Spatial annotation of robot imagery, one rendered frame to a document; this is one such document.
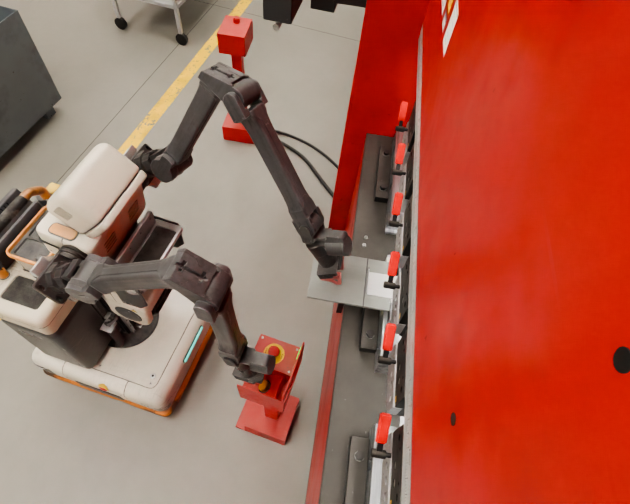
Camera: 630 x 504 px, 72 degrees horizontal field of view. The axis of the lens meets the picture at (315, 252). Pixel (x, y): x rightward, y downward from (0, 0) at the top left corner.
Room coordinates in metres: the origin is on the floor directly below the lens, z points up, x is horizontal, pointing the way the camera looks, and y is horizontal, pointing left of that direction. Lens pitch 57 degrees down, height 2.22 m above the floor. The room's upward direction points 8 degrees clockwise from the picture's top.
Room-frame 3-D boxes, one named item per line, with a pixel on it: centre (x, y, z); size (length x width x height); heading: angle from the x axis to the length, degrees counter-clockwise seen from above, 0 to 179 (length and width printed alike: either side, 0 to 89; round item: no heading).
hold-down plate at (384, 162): (1.30, -0.24, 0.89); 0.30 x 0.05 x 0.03; 178
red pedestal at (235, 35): (2.38, 0.63, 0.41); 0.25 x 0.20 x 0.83; 88
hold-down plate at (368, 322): (0.66, -0.22, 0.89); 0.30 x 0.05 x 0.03; 178
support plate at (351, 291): (0.70, -0.13, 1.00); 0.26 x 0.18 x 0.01; 88
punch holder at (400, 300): (0.52, -0.27, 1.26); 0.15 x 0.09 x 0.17; 178
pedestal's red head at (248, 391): (0.45, 0.09, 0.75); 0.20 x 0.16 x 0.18; 168
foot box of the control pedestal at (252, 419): (0.46, 0.12, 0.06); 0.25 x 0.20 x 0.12; 78
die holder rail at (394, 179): (1.25, -0.30, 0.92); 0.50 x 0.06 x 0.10; 178
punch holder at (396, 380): (0.32, -0.26, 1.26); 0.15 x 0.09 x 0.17; 178
